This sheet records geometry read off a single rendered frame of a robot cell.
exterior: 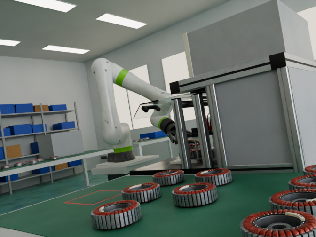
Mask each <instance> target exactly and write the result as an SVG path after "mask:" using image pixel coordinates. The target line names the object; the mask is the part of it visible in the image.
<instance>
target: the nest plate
mask: <svg viewBox="0 0 316 237"><path fill-rule="evenodd" d="M199 161H202V157H200V158H199ZM191 163H198V159H197V158H196V159H191ZM171 164H181V160H180V159H177V160H174V161H171V162H170V165H171Z"/></svg>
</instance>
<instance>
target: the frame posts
mask: <svg viewBox="0 0 316 237"><path fill-rule="evenodd" d="M192 99H193V105H194V111H195V117H196V123H197V131H198V136H199V143H200V148H201V154H202V160H203V166H204V168H212V167H214V163H213V156H212V149H211V144H210V138H209V132H208V126H207V120H206V114H205V107H204V100H203V95H202V93H196V94H192ZM171 102H172V108H173V114H174V122H175V128H176V134H177V140H178V146H179V152H180V158H181V164H182V169H189V168H192V164H191V158H190V150H189V144H188V138H187V132H186V126H185V120H184V114H183V108H182V101H181V98H174V99H171Z"/></svg>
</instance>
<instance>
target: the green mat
mask: <svg viewBox="0 0 316 237"><path fill-rule="evenodd" d="M302 175H303V172H297V173H256V174H231V177H232V181H231V182H229V183H228V184H225V185H221V186H216V188H217V194H218V198H217V200H215V201H214V202H212V203H210V204H207V205H204V206H198V205H197V207H189V208H188V207H186V208H185V207H179V206H177V205H175V204H174V202H173V195H172V191H173V190H174V189H175V188H177V187H179V186H182V185H187V184H193V183H195V184H196V181H195V175H184V176H185V180H184V181H183V182H181V183H178V184H175V185H170V186H169V185H168V186H160V191H161V196H160V197H158V198H157V199H155V200H152V201H150V202H146V203H145V202H144V203H140V208H141V214H142V216H141V218H140V219H139V220H138V221H137V222H135V223H134V224H131V225H128V226H126V227H125V226H124V227H123V228H121V227H120V228H119V229H118V228H116V229H112V230H100V229H96V228H94V227H93V225H92V218H91V212H92V211H93V210H94V209H95V208H97V207H99V206H101V205H104V204H107V203H110V202H112V203H113V202H114V201H116V202H117V201H121V200H123V198H122V194H121V193H122V192H121V191H122V190H123V189H124V188H127V187H129V186H132V185H137V184H138V185H139V184H142V183H150V182H151V183H153V178H152V176H123V177H120V178H117V179H114V180H111V181H108V182H104V183H101V184H98V185H95V186H92V187H89V188H86V189H83V190H79V191H76V192H73V193H70V194H67V195H64V196H61V197H57V198H54V199H51V200H48V201H45V202H42V203H39V204H35V205H32V206H29V207H26V208H23V209H20V210H16V211H13V212H10V213H7V214H4V215H1V216H0V227H3V228H7V229H13V230H18V231H22V232H26V233H31V234H35V235H40V236H44V237H241V231H240V222H241V221H242V220H243V219H244V218H246V217H247V216H250V215H251V214H254V213H258V212H262V211H267V210H270V207H269V197H271V196H272V195H273V194H276V193H278V192H281V191H285V190H289V184H288V182H289V181H290V180H291V179H293V178H295V177H298V176H302ZM107 190H115V191H107ZM88 194H89V195H88ZM119 194H121V195H119ZM85 195H87V196H85ZM116 195H118V196H116ZM82 196H83V197H82ZM113 196H116V197H113ZM79 197H80V198H79ZM111 197H113V198H111ZM76 198H77V199H76ZM108 198H110V199H108ZM73 199H75V200H73ZM106 199H107V200H106ZM103 200H105V201H103ZM67 201H68V202H67ZM100 201H103V202H100ZM64 202H67V203H80V204H95V203H97V204H95V205H80V204H67V203H64ZM98 202H99V203H98Z"/></svg>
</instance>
